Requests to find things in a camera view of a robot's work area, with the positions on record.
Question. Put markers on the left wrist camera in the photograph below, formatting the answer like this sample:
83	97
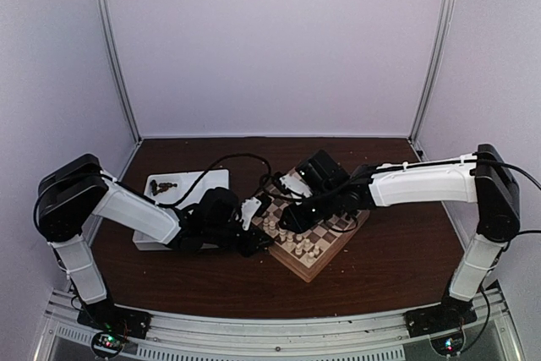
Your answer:
253	207

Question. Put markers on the aluminium left corner post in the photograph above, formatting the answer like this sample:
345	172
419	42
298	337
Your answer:
116	69

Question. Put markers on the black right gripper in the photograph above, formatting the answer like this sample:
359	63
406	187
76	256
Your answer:
292	217

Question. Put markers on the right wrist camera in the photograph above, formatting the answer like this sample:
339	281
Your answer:
295	186

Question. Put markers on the white chess pieces group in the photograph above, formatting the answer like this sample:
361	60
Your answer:
301	248

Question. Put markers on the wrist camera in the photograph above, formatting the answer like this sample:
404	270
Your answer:
253	207
295	186

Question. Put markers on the aluminium corner post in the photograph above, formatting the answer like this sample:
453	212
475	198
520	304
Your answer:
116	69
436	55

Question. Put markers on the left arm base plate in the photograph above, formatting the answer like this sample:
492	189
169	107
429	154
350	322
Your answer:
116	320

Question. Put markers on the aluminium front frame rail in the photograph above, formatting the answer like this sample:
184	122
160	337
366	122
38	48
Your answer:
377	336

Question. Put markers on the wooden chess board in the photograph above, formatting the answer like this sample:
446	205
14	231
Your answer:
335	233

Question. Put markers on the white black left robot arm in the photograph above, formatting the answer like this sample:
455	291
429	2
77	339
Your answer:
200	217

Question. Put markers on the controller board with leds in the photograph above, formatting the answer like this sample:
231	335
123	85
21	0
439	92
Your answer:
448	345
106	345

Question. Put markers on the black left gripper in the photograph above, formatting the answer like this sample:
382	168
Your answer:
250	248

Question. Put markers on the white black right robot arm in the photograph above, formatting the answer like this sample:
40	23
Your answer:
322	188

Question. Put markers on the white plastic sorting tray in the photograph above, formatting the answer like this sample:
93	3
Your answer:
213	179

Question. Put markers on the right controller board with LEDs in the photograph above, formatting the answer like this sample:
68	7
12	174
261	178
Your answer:
448	345

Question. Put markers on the pile of dark chess pieces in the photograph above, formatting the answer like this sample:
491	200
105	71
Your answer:
159	188

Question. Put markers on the left controller board with LEDs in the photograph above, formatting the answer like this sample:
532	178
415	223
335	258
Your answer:
106	345

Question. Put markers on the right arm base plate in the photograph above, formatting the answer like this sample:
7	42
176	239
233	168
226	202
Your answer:
438	318

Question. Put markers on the aluminium right corner post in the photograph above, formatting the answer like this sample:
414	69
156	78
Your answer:
436	55

